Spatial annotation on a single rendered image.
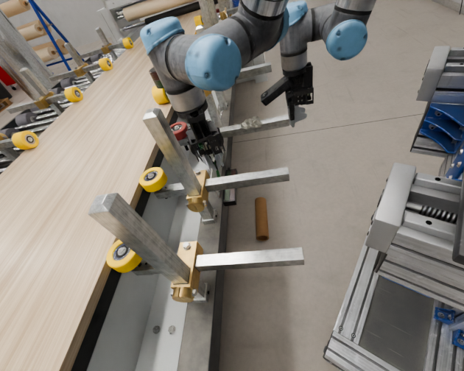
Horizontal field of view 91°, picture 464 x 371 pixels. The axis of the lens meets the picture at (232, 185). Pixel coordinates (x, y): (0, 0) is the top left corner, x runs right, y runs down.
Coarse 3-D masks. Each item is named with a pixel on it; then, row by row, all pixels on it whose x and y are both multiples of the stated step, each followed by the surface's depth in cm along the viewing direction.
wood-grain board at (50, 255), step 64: (128, 64) 168; (64, 128) 116; (128, 128) 98; (0, 192) 88; (64, 192) 77; (128, 192) 69; (0, 256) 64; (64, 256) 58; (0, 320) 50; (64, 320) 47
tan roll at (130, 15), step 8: (152, 0) 239; (160, 0) 238; (168, 0) 237; (176, 0) 237; (184, 0) 237; (192, 0) 238; (128, 8) 245; (136, 8) 244; (144, 8) 243; (152, 8) 242; (160, 8) 243; (168, 8) 244; (120, 16) 253; (128, 16) 249; (136, 16) 249; (144, 16) 251
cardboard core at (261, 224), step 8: (256, 200) 160; (264, 200) 160; (256, 208) 156; (264, 208) 155; (256, 216) 152; (264, 216) 150; (256, 224) 148; (264, 224) 146; (256, 232) 145; (264, 232) 142; (264, 240) 146
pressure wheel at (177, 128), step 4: (172, 124) 89; (176, 124) 88; (180, 124) 88; (184, 124) 87; (172, 128) 87; (176, 128) 86; (180, 128) 85; (184, 128) 85; (176, 132) 84; (180, 132) 84; (184, 132) 85; (176, 136) 85; (180, 136) 85; (184, 136) 86; (188, 148) 94
